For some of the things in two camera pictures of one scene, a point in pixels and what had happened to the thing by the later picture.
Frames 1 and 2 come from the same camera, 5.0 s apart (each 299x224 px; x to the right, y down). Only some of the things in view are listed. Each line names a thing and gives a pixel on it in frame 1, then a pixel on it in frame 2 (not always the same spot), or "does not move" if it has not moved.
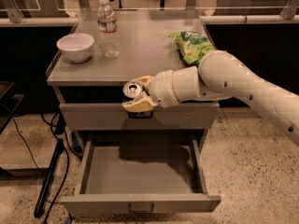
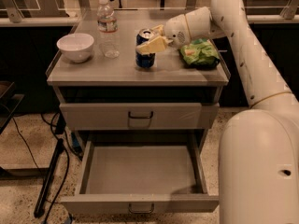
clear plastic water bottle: x=108 y=31 does not move
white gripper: x=163 y=88 → x=176 y=31
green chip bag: x=192 y=45 does not move
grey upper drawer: x=193 y=116 does not move
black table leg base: x=50 y=171 does not move
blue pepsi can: x=133 y=90 → x=143 y=60
